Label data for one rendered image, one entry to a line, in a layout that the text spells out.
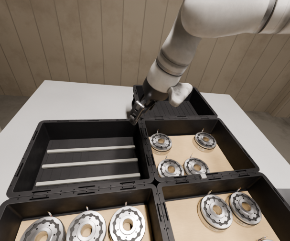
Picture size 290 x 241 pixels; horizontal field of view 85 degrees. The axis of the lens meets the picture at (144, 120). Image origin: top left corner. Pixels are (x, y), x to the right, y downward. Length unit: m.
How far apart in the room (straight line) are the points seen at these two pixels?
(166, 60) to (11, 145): 0.87
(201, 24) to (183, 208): 0.53
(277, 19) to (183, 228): 0.55
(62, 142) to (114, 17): 1.51
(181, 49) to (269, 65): 2.51
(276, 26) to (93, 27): 1.84
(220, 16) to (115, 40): 1.79
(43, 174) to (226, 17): 0.67
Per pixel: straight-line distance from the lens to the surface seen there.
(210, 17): 0.30
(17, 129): 1.10
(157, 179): 0.53
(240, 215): 0.67
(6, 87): 2.78
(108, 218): 0.58
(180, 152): 0.75
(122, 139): 0.74
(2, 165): 0.96
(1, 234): 0.57
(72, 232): 0.55
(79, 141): 0.75
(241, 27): 0.32
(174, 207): 0.62
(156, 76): 0.37
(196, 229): 0.62
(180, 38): 0.36
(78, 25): 2.07
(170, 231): 0.48
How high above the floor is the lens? 1.38
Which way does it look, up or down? 41 degrees down
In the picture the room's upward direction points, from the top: 10 degrees clockwise
